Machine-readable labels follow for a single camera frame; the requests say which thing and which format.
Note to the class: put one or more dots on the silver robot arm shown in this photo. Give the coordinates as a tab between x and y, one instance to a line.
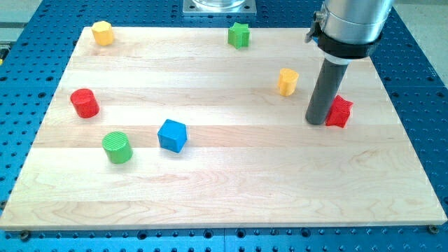
347	30

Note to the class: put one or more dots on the light wooden board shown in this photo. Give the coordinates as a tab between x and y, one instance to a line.
251	159

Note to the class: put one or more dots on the blue cube block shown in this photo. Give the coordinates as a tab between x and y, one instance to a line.
172	135

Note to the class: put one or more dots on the green star block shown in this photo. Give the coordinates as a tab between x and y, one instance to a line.
238	35

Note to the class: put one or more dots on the green cylinder block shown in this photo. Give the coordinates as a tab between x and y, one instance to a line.
117	147

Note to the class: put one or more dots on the red star block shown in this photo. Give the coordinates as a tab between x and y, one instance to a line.
339	112

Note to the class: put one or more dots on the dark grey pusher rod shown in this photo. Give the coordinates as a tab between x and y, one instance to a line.
325	90

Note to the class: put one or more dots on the red cylinder block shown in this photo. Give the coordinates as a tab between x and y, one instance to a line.
85	103

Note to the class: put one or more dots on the yellow hexagon block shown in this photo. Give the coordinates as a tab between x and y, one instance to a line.
103	33

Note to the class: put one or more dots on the blue perforated table plate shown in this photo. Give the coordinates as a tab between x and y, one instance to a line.
38	38

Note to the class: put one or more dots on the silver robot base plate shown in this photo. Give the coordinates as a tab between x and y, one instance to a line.
218	7

